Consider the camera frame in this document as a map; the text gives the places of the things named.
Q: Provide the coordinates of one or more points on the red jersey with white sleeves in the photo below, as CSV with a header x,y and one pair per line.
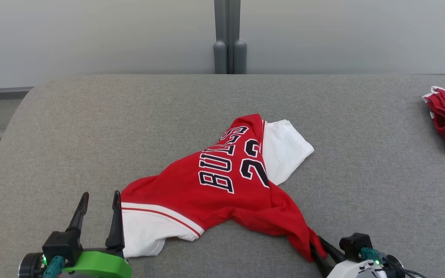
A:
x,y
214,177

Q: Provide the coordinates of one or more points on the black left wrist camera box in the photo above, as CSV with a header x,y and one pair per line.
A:
x,y
62,245

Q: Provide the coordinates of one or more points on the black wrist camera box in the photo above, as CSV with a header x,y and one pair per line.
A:
x,y
62,245
355,245

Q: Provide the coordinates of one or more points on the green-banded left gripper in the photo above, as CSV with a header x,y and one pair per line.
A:
x,y
98,266

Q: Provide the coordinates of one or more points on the grey partition post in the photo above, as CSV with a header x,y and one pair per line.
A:
x,y
230,34

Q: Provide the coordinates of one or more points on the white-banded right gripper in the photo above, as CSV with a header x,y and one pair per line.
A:
x,y
357,270

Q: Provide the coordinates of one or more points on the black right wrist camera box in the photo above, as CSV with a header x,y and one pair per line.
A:
x,y
355,245

